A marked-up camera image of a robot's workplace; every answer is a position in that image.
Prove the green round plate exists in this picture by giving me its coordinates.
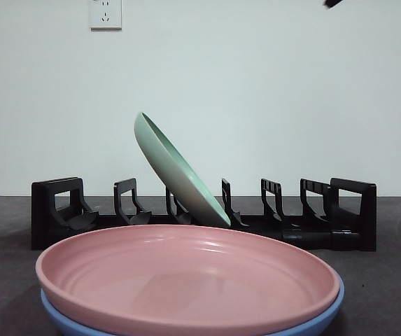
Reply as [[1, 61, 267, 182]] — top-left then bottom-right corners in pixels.
[[133, 111, 232, 227]]

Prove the pink round plate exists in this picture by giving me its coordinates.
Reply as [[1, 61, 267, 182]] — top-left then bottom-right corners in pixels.
[[34, 224, 341, 326]]

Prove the white wall socket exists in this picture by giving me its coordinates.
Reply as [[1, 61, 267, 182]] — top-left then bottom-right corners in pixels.
[[89, 0, 123, 31]]

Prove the black plate rack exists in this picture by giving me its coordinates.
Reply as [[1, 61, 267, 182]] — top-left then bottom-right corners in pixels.
[[31, 176, 378, 252]]

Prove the blue round plate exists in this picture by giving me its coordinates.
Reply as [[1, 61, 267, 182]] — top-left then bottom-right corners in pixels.
[[40, 276, 345, 336]]

